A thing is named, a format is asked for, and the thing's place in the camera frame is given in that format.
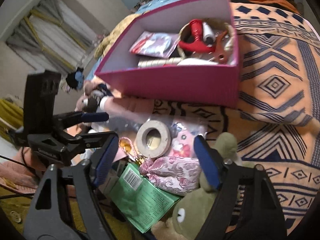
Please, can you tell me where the packaged blue cable coil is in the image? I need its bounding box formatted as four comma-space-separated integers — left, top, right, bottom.
129, 31, 180, 59

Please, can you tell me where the brown wooden back scratcher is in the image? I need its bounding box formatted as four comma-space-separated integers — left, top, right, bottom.
213, 30, 228, 64

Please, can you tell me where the pink doll figure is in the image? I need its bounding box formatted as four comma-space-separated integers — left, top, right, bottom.
75, 81, 155, 121

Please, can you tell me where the dark clothes pile by curtain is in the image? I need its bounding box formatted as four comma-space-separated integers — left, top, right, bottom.
66, 67, 85, 90

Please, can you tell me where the pink brocade pouch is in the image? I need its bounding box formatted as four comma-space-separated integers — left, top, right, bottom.
139, 157, 201, 196

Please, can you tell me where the green plush frog toy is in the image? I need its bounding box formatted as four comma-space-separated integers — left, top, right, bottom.
167, 132, 254, 239

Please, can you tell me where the grey tape roll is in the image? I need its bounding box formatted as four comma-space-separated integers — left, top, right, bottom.
136, 120, 171, 158

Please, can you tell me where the pink cartoon sticker packet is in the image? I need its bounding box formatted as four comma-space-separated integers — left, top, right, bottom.
165, 118, 207, 158

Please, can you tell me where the beige quilted jacket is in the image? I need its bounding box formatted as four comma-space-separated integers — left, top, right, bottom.
94, 14, 140, 60

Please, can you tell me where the orange navy patterned blanket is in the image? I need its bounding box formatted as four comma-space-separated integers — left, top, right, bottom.
125, 0, 320, 235

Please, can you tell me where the grey curtain with yellow stripes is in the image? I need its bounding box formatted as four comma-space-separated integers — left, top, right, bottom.
6, 0, 103, 75

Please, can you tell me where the magenta cardboard storage box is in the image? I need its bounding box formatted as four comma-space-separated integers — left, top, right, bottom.
95, 0, 240, 108

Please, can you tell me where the white lotion bottle red cap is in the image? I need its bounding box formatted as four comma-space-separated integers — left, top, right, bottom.
177, 58, 218, 66

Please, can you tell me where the white black marker bottle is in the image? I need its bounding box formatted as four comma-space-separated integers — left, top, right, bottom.
202, 22, 216, 46

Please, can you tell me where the gold red charm keychain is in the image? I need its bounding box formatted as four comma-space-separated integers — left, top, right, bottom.
119, 137, 144, 165

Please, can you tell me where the red plastic handle tool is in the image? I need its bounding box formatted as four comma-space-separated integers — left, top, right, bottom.
178, 19, 216, 53

